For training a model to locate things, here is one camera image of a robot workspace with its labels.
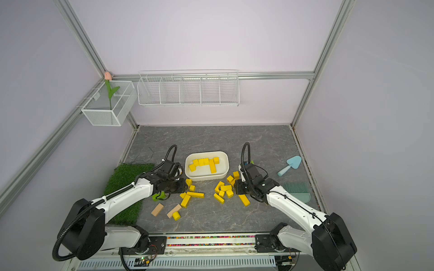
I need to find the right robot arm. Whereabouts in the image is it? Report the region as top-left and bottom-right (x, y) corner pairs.
(235, 162), (357, 271)

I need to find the white wire wall rack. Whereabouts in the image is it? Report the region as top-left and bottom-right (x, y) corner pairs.
(137, 70), (240, 107)

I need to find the artificial pink tulip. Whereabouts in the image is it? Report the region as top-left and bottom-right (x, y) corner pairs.
(104, 71), (120, 110)

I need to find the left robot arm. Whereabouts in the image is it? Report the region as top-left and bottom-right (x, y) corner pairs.
(52, 160), (188, 262)

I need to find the natural wood block lower left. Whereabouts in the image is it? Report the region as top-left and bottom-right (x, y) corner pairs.
(151, 203), (164, 217)

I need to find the natural wood long block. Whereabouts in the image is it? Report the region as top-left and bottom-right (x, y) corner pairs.
(167, 204), (182, 219)

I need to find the green artificial grass mat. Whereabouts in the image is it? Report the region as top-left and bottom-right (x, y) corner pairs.
(103, 163), (155, 226)

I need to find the yellow rectangular block left pile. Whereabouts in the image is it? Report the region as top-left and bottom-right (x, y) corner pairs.
(180, 195), (191, 208)

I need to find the white plastic bin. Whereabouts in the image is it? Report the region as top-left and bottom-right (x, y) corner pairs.
(185, 151), (229, 181)

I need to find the white mesh wall basket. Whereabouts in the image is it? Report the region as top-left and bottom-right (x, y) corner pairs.
(81, 81), (138, 126)

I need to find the teal toy rake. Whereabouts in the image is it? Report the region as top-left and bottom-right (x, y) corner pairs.
(283, 182), (311, 203)

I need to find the teal toy shovel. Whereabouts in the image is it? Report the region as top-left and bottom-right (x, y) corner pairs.
(278, 156), (302, 177)

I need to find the green wedge block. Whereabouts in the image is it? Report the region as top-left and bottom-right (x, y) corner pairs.
(152, 191), (166, 202)

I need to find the long yellow block right diagonal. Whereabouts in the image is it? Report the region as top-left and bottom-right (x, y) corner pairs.
(238, 195), (250, 207)

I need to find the yellow block right pile left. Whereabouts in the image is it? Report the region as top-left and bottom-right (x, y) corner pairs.
(214, 194), (225, 204)

